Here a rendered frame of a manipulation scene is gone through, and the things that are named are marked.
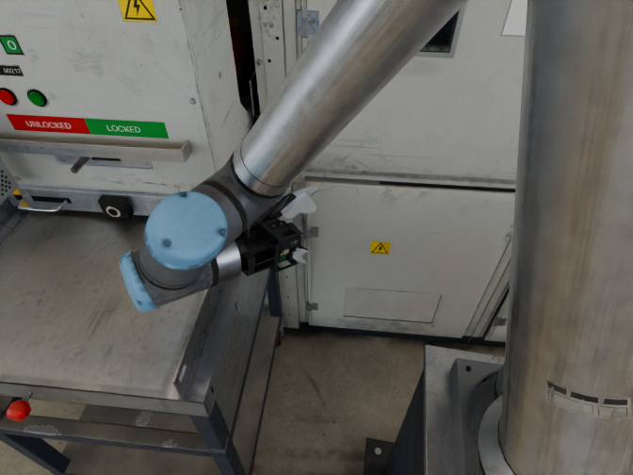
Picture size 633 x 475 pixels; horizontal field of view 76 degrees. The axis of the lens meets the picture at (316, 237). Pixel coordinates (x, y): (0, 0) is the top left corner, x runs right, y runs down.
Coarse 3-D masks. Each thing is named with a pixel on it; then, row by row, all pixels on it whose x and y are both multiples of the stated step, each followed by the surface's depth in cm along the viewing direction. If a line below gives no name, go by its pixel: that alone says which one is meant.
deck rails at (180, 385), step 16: (0, 208) 93; (16, 208) 98; (0, 224) 94; (16, 224) 94; (0, 240) 90; (208, 288) 73; (208, 304) 74; (192, 320) 76; (208, 320) 74; (192, 336) 67; (208, 336) 74; (192, 352) 67; (176, 368) 69; (192, 368) 68; (176, 384) 62; (192, 384) 67; (176, 400) 65
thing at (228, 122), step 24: (192, 0) 66; (216, 0) 76; (192, 24) 66; (216, 24) 77; (192, 48) 67; (216, 48) 78; (216, 72) 79; (216, 96) 80; (216, 120) 81; (240, 120) 98; (216, 144) 82; (216, 168) 84
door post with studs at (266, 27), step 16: (256, 0) 85; (272, 0) 85; (256, 16) 88; (272, 16) 87; (256, 32) 90; (272, 32) 89; (256, 48) 92; (272, 48) 92; (256, 64) 93; (272, 64) 94; (272, 80) 97; (272, 96) 100; (288, 192) 121; (288, 272) 147; (288, 288) 154; (288, 304) 161; (288, 320) 169
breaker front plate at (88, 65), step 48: (0, 0) 65; (48, 0) 64; (96, 0) 63; (0, 48) 70; (48, 48) 69; (96, 48) 69; (144, 48) 68; (48, 96) 76; (96, 96) 75; (144, 96) 74; (192, 96) 73; (144, 144) 81; (192, 144) 80
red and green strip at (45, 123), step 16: (16, 128) 82; (32, 128) 81; (48, 128) 81; (64, 128) 81; (80, 128) 80; (96, 128) 80; (112, 128) 79; (128, 128) 79; (144, 128) 79; (160, 128) 78
